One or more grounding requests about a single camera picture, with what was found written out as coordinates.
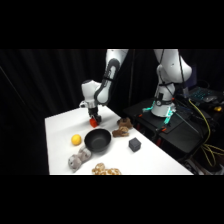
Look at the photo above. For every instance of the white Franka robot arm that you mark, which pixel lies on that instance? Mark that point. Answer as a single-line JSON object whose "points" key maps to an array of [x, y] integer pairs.
{"points": [[111, 71]]}

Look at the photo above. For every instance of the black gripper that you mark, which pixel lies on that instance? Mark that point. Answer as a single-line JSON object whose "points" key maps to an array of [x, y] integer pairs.
{"points": [[93, 111]]}

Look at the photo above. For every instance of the black cube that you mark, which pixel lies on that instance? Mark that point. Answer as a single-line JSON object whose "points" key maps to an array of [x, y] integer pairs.
{"points": [[134, 144]]}

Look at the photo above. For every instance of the brown plush toy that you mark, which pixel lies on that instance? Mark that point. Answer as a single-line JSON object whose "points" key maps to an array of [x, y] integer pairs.
{"points": [[122, 128]]}

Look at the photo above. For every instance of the red cube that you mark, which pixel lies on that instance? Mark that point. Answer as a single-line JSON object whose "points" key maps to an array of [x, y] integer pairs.
{"points": [[94, 123]]}

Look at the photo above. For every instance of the black bowl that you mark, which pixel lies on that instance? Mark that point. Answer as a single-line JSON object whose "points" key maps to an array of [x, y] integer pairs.
{"points": [[97, 140]]}

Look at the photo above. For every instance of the brown pretzel pastry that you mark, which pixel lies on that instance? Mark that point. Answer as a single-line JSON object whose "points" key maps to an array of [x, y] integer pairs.
{"points": [[106, 170]]}

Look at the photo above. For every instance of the black curtain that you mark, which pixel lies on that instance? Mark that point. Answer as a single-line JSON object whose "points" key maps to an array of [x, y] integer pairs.
{"points": [[40, 83]]}

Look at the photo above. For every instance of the grey plush toy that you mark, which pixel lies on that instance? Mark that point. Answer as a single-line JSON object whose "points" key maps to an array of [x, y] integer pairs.
{"points": [[79, 158]]}

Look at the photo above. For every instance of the yellow ball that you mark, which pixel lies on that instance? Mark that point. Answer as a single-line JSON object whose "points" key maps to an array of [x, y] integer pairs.
{"points": [[76, 139]]}

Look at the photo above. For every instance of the black robot stand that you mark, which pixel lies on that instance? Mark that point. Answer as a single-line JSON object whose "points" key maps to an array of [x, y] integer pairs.
{"points": [[180, 133]]}

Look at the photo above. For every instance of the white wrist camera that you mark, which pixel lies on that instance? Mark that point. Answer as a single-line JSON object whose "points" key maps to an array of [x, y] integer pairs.
{"points": [[82, 104]]}

